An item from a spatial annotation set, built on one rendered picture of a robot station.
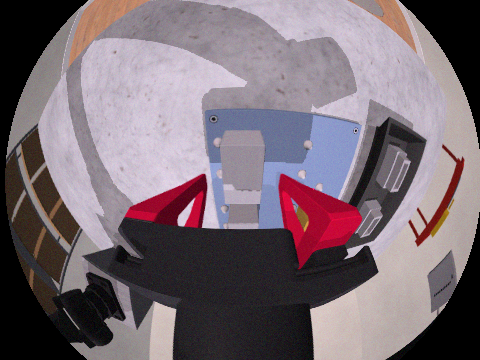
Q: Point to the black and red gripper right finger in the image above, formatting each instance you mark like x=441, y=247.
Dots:
x=331, y=221

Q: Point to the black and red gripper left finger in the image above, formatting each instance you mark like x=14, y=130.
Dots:
x=167, y=206

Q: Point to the yellow rectangular block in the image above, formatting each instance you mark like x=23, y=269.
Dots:
x=303, y=218

